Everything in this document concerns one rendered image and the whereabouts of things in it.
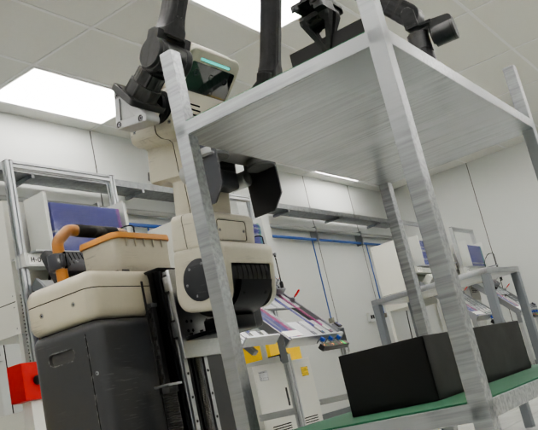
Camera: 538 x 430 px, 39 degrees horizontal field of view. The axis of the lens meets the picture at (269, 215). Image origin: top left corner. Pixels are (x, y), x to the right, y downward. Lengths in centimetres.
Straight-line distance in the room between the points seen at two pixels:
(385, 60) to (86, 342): 104
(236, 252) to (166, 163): 32
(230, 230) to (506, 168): 941
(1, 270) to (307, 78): 313
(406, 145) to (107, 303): 97
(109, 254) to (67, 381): 35
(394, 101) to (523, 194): 989
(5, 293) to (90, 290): 234
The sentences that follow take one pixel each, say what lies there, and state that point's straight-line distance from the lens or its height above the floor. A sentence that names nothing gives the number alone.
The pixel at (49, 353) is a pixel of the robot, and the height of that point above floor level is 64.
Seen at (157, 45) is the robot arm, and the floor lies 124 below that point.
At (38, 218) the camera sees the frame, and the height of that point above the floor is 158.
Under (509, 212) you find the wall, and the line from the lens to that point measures 1112.
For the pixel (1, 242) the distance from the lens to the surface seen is 427.
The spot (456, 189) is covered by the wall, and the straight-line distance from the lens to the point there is 1139.
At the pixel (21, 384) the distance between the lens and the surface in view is 343.
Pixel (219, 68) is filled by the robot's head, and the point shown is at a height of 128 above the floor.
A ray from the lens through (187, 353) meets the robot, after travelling 195.
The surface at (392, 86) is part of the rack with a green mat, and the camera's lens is 123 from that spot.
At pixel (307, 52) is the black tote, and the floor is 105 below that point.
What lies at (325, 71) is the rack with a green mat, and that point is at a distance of 131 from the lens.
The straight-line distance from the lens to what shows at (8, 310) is 420.
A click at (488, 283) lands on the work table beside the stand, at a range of 401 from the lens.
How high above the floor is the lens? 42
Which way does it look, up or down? 13 degrees up
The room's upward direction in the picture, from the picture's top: 13 degrees counter-clockwise
